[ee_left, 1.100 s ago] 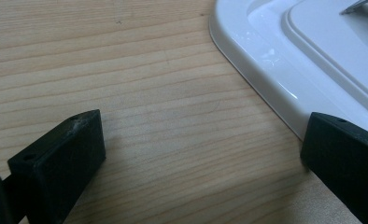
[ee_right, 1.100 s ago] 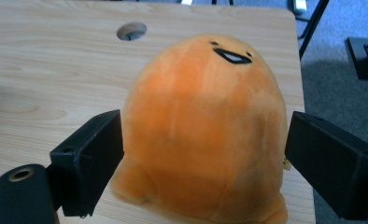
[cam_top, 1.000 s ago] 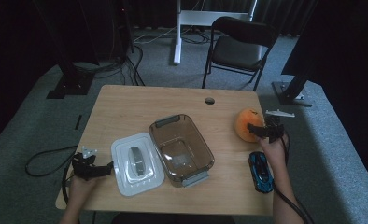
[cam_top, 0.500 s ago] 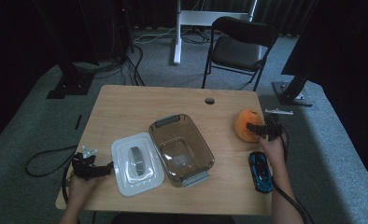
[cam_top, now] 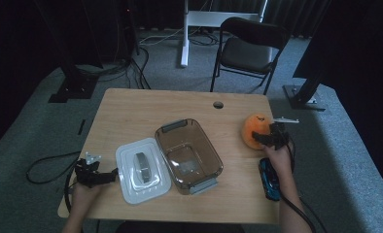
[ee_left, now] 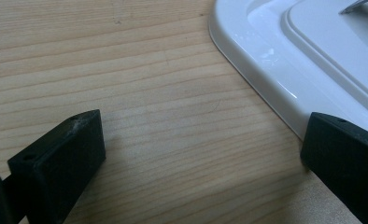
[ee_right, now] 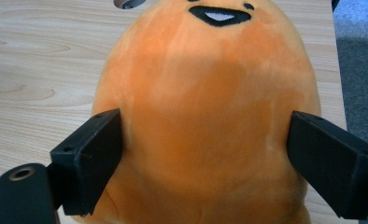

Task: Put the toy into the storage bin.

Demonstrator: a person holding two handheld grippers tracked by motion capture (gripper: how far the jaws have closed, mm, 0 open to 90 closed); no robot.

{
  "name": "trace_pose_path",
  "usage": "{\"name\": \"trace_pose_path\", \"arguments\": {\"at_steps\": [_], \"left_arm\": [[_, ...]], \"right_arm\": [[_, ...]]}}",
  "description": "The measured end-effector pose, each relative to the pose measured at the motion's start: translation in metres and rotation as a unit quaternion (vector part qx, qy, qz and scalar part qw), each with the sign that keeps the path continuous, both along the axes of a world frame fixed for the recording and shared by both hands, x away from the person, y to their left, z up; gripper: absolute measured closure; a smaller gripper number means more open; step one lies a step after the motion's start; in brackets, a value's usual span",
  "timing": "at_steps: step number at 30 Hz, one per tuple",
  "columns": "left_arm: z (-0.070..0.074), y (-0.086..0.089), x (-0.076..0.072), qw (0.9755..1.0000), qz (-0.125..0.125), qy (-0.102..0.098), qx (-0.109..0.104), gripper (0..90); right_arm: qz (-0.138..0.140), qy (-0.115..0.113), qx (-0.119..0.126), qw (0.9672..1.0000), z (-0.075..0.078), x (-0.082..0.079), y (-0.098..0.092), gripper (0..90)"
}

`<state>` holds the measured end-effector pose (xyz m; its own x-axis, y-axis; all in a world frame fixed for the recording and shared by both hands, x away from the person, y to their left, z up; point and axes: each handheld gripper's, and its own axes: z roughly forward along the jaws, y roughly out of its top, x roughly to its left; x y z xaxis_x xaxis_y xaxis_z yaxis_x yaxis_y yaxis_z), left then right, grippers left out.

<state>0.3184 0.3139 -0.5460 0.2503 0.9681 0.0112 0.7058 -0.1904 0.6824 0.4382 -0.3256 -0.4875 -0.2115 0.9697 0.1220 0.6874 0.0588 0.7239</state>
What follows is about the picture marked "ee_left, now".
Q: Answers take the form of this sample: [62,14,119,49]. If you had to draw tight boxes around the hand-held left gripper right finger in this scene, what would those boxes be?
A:
[300,112,368,224]

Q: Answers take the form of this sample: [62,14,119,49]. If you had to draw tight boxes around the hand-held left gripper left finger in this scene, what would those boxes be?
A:
[7,108,107,224]

